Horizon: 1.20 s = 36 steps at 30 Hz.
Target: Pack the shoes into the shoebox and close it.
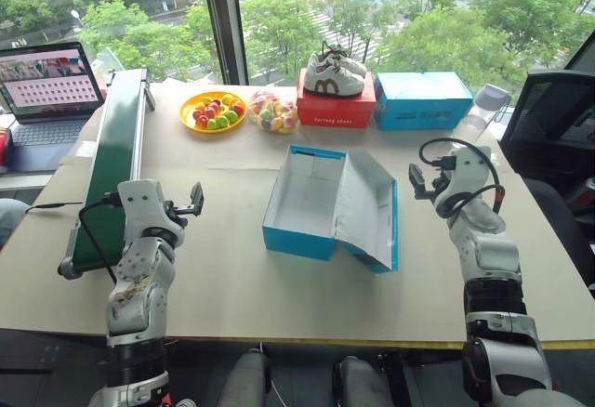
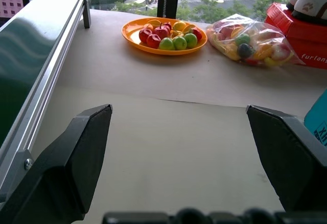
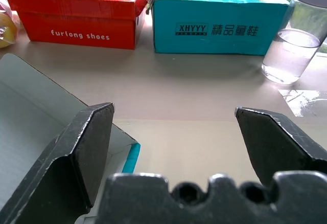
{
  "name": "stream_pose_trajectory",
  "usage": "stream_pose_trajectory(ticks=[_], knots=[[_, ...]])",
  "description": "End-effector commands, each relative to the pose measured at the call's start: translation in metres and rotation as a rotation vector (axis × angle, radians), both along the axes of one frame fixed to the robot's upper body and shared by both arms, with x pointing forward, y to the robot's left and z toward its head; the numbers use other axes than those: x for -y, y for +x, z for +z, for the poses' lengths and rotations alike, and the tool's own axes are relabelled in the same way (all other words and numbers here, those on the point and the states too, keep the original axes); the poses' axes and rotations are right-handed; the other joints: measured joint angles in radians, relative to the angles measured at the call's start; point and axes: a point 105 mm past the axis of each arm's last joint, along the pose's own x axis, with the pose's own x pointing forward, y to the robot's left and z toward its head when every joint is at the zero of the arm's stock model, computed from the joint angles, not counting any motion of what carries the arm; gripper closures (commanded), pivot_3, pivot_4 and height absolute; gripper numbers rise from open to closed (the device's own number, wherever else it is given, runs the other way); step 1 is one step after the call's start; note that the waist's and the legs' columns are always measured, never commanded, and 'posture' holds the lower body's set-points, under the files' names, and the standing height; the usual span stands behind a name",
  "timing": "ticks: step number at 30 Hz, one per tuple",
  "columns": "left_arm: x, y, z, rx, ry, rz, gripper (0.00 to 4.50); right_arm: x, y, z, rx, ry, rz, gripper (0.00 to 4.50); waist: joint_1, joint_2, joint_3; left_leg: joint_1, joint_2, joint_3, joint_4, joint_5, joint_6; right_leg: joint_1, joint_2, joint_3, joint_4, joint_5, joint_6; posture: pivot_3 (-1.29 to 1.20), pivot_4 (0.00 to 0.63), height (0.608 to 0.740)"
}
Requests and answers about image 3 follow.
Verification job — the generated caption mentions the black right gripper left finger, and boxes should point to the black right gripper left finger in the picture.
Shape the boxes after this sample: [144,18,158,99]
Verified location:
[0,102,115,224]

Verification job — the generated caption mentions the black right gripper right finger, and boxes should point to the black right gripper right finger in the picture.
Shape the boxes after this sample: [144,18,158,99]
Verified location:
[234,107,327,187]

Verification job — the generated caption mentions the teal shoe box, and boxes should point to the teal shoe box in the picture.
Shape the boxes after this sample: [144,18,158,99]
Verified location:
[149,0,290,56]
[0,53,142,224]

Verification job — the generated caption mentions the red furlong shoes box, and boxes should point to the red furlong shoes box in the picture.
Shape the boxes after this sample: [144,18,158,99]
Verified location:
[5,0,153,50]

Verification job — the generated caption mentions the clear plastic water bottle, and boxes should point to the clear plastic water bottle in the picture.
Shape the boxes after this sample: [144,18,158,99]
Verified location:
[261,0,327,85]

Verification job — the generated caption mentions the yellow fruit in plastic bag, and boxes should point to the yellow fruit in plastic bag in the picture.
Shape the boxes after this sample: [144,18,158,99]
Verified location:
[0,0,20,50]

